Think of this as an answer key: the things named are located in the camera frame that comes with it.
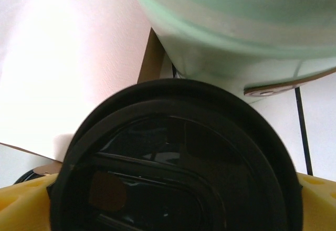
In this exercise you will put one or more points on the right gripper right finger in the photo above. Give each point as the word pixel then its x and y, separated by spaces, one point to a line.
pixel 320 207

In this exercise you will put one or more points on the black plastic cup lid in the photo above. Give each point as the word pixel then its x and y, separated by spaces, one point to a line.
pixel 183 162

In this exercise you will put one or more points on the mint green straw holder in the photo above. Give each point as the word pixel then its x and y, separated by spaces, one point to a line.
pixel 236 18

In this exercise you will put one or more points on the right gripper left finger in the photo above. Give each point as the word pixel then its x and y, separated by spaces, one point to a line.
pixel 21 204

